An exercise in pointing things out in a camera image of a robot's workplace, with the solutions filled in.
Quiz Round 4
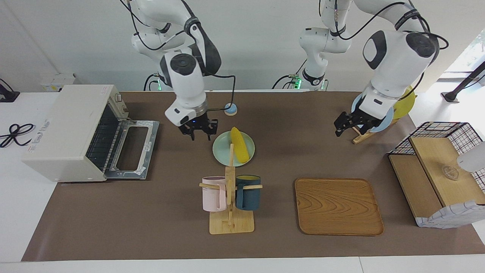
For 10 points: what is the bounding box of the wooden shelf insert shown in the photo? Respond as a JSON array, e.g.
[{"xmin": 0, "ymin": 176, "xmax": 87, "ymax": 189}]
[{"xmin": 389, "ymin": 136, "xmax": 485, "ymax": 221}]

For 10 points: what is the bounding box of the clear glass piece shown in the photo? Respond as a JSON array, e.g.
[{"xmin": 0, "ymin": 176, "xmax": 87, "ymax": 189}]
[{"xmin": 441, "ymin": 166, "xmax": 460, "ymax": 180}]

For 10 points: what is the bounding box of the black stand leg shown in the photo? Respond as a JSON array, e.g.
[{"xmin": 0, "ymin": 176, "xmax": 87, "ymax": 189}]
[{"xmin": 441, "ymin": 61, "xmax": 485, "ymax": 103}]

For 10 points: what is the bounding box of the white rounded cylinder object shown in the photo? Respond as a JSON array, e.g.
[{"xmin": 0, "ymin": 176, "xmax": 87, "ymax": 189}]
[{"xmin": 457, "ymin": 141, "xmax": 485, "ymax": 173}]

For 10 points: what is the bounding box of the wooden mug holder stand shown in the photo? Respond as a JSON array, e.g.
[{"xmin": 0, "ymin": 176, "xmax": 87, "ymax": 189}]
[{"xmin": 199, "ymin": 143, "xmax": 263, "ymax": 235}]

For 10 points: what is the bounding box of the yellow plate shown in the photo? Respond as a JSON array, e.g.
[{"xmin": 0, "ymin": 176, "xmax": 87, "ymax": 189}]
[{"xmin": 392, "ymin": 85, "xmax": 416, "ymax": 120}]

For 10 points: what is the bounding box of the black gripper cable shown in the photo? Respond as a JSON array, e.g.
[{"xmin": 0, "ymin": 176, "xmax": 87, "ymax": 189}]
[
  {"xmin": 120, "ymin": 0, "xmax": 236, "ymax": 113},
  {"xmin": 320, "ymin": 0, "xmax": 450, "ymax": 89}
]

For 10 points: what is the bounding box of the mint green plate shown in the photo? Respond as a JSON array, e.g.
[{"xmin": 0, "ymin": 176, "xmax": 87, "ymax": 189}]
[{"xmin": 212, "ymin": 131, "xmax": 255, "ymax": 168}]

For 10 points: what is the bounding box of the white wall socket box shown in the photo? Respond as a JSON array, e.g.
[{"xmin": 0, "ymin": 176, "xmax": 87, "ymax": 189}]
[{"xmin": 41, "ymin": 73, "xmax": 81, "ymax": 93}]

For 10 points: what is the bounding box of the black clamp mount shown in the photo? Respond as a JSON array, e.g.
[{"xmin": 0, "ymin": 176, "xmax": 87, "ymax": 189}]
[{"xmin": 0, "ymin": 78, "xmax": 20, "ymax": 103}]

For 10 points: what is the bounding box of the white checkered cloth liner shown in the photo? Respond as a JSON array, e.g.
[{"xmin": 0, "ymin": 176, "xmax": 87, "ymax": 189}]
[{"xmin": 415, "ymin": 200, "xmax": 485, "ymax": 229}]

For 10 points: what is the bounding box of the dark teal mug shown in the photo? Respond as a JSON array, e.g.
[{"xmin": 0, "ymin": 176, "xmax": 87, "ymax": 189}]
[{"xmin": 235, "ymin": 175, "xmax": 261, "ymax": 211}]

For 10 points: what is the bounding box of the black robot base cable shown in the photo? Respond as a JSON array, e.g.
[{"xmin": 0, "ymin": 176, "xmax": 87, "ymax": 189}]
[
  {"xmin": 272, "ymin": 59, "xmax": 308, "ymax": 89},
  {"xmin": 143, "ymin": 73, "xmax": 160, "ymax": 91}
]

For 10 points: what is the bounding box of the wooden plate rack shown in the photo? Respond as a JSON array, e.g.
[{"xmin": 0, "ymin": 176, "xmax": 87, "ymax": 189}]
[{"xmin": 352, "ymin": 118, "xmax": 398, "ymax": 144}]

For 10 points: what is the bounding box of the coiled black cable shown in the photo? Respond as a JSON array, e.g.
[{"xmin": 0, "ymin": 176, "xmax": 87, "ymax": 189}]
[{"xmin": 0, "ymin": 123, "xmax": 35, "ymax": 148}]

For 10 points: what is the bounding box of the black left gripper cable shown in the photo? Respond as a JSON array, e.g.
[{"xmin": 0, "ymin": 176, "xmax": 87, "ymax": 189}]
[{"xmin": 320, "ymin": 0, "xmax": 450, "ymax": 89}]

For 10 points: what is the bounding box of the brown table mat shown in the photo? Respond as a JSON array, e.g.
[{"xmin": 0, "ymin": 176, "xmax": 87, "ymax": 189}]
[{"xmin": 21, "ymin": 91, "xmax": 485, "ymax": 262}]

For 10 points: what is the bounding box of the wooden serving tray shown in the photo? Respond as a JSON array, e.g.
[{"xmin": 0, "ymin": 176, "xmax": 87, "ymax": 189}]
[{"xmin": 295, "ymin": 178, "xmax": 384, "ymax": 236}]

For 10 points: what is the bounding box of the glass oven door with handle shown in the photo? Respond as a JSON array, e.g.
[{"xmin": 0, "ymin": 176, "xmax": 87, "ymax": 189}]
[{"xmin": 104, "ymin": 119, "xmax": 160, "ymax": 180}]

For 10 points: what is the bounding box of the white toaster oven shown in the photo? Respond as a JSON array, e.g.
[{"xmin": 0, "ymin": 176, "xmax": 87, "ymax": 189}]
[{"xmin": 22, "ymin": 84, "xmax": 129, "ymax": 183}]

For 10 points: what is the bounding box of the pink mug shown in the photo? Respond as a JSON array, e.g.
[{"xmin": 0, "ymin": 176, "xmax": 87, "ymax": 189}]
[{"xmin": 202, "ymin": 176, "xmax": 227, "ymax": 212}]

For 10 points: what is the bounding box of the light blue plate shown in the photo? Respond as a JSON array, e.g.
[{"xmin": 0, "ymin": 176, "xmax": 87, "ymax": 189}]
[{"xmin": 351, "ymin": 93, "xmax": 394, "ymax": 133}]

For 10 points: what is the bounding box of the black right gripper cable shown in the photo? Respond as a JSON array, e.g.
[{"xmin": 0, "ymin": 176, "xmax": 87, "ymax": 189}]
[{"xmin": 120, "ymin": 0, "xmax": 236, "ymax": 113}]

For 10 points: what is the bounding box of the yellow corn cob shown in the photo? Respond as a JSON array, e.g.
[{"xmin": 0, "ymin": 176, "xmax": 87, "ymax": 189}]
[{"xmin": 231, "ymin": 127, "xmax": 250, "ymax": 163}]

